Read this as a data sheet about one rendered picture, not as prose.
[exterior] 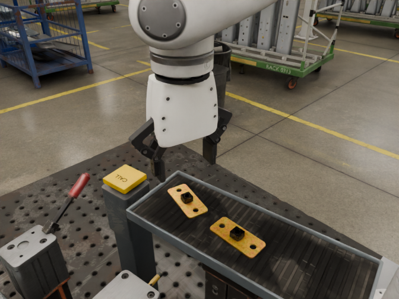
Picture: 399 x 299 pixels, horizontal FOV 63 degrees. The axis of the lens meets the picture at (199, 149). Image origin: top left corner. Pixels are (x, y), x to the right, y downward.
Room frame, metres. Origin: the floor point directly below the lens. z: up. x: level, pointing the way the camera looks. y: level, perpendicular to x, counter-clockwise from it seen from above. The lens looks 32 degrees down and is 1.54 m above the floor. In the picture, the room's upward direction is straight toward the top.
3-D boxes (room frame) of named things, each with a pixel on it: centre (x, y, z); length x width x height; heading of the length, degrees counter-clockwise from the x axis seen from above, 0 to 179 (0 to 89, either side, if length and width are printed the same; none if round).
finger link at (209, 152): (0.46, -0.03, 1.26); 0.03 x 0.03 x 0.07; 31
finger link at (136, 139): (0.41, 0.06, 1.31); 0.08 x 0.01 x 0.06; 121
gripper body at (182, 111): (0.43, 0.02, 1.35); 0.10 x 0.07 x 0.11; 121
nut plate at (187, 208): (0.43, 0.02, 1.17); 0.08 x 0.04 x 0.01; 31
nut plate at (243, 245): (0.35, -0.06, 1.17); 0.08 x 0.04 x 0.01; 46
